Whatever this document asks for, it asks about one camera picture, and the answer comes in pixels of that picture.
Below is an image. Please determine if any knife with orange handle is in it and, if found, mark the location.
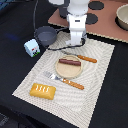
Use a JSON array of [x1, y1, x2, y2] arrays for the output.
[[61, 50, 97, 63]]

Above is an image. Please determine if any fork with orange handle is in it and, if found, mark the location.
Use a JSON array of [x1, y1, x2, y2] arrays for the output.
[[43, 71, 84, 90]]

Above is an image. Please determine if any grey frying pan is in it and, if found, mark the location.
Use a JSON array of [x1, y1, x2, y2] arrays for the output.
[[34, 26, 62, 46]]

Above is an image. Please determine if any pink stove board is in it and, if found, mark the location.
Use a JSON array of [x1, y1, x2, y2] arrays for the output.
[[48, 2, 128, 43]]

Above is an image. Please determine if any round wooden plate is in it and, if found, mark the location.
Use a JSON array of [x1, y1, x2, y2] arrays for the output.
[[55, 55, 83, 79]]

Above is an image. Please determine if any light blue milk carton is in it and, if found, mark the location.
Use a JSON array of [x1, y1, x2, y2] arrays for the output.
[[24, 39, 40, 57]]

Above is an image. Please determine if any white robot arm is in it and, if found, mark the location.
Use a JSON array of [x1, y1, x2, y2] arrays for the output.
[[48, 0, 90, 46]]

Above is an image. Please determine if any beige woven placemat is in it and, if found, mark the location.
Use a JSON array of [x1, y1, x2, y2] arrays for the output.
[[11, 31, 116, 128]]

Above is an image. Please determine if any red-brown sausage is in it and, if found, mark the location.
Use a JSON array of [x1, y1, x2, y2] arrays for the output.
[[59, 59, 81, 66]]

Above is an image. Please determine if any black burner disc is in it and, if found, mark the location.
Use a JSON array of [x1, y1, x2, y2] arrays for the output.
[[88, 1, 104, 10], [86, 13, 98, 25]]

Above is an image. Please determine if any dark grey cooking pot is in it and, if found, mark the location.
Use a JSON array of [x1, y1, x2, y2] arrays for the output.
[[59, 6, 68, 19]]

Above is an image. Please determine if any beige bowl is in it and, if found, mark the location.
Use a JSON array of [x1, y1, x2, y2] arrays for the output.
[[116, 4, 128, 31]]

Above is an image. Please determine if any yellow toy bread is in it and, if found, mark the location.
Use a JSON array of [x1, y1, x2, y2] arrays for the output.
[[30, 83, 56, 100]]

